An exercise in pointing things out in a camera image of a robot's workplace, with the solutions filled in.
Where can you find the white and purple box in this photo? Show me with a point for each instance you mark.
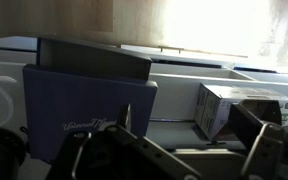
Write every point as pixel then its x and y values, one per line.
pixel 214 101

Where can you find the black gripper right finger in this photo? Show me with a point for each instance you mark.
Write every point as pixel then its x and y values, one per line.
pixel 256 126

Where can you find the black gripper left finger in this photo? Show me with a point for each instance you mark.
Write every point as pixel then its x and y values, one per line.
pixel 114 153

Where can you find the dark purple gift box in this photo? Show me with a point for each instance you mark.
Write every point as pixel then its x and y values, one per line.
pixel 81 86

